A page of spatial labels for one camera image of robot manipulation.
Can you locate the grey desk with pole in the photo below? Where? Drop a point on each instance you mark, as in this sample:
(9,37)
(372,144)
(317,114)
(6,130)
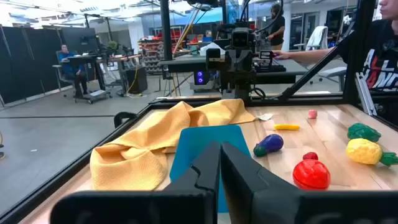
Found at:
(186,63)

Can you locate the black backlit keyboard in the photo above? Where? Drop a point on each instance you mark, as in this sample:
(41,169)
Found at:
(273,68)

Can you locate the computer tower purple lights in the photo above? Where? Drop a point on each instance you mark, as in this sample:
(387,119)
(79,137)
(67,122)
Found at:
(200,77)

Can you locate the red toy apple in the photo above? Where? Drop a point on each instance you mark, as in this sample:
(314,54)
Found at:
(311,175)

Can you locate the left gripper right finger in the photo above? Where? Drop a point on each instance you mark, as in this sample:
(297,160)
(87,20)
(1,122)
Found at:
(255,199)

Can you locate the storage shelf red bins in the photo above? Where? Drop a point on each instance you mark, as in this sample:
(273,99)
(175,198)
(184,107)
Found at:
(152,49)

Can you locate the black rolling desk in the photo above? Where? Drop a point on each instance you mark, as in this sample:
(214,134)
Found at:
(85,59)

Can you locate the blue canopy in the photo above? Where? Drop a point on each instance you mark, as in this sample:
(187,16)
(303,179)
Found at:
(202,15)

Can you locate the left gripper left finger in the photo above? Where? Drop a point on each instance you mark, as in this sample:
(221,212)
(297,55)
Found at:
(186,205)

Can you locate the black partition panels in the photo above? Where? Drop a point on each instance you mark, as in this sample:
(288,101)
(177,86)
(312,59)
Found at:
(28,62)

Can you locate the small white paper scrap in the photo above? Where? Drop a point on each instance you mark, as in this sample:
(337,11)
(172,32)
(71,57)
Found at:
(265,117)

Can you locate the white garment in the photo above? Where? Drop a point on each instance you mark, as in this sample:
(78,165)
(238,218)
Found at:
(317,37)

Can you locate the grey office chair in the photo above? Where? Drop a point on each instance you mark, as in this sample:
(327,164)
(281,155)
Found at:
(300,46)

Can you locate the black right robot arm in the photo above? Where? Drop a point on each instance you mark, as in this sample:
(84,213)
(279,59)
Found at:
(242,91)

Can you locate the wooden top desk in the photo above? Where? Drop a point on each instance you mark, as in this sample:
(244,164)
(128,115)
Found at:
(124,58)

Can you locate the yellow toy corn green stem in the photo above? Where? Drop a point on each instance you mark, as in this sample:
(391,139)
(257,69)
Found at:
(363,151)

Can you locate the teal tupperware container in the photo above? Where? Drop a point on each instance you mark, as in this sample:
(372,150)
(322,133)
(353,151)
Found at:
(205,135)

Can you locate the small pink toy fruit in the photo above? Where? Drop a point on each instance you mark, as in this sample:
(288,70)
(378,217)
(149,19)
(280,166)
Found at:
(312,114)

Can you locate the black box under desk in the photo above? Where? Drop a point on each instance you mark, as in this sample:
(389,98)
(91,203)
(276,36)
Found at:
(136,79)

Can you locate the yellow toy banana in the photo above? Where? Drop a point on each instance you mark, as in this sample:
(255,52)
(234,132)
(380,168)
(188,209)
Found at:
(286,127)

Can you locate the dark green toy vegetable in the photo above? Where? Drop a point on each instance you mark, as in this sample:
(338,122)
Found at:
(362,133)

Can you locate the grey keyboard desk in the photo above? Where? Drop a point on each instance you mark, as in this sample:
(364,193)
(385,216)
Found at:
(295,67)

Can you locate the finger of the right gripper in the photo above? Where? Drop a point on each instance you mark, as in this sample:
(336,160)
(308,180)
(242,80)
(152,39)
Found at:
(213,59)
(266,59)

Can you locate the yellow waffle towel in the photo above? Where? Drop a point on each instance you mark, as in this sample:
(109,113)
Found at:
(140,146)

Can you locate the grey swivel chair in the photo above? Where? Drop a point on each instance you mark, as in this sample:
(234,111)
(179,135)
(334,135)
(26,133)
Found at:
(59,73)

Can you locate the black pole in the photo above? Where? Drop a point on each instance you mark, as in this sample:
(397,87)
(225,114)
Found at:
(166,29)

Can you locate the silver aluminium extrusion bar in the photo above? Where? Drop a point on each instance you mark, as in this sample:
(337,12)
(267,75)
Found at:
(365,96)

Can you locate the yellow leaning pole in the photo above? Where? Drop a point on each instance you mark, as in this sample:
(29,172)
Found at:
(186,31)

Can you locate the purple toy eggplant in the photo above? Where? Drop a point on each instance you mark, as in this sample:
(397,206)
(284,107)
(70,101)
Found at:
(270,143)

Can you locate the person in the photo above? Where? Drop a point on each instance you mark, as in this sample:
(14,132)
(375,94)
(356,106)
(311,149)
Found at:
(70,65)
(384,56)
(277,28)

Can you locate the person's hand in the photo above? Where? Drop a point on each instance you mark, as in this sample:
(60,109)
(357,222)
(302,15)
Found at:
(281,55)

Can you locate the grey padded seat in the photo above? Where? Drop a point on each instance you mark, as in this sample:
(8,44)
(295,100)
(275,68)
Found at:
(332,73)

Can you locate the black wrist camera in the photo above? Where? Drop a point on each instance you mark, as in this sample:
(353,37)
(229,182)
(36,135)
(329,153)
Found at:
(242,39)

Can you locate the black aluminium table frame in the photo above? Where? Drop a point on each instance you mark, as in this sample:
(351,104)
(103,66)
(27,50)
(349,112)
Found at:
(311,101)

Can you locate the white crumpled bag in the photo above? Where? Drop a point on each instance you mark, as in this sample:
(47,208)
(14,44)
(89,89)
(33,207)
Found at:
(211,49)

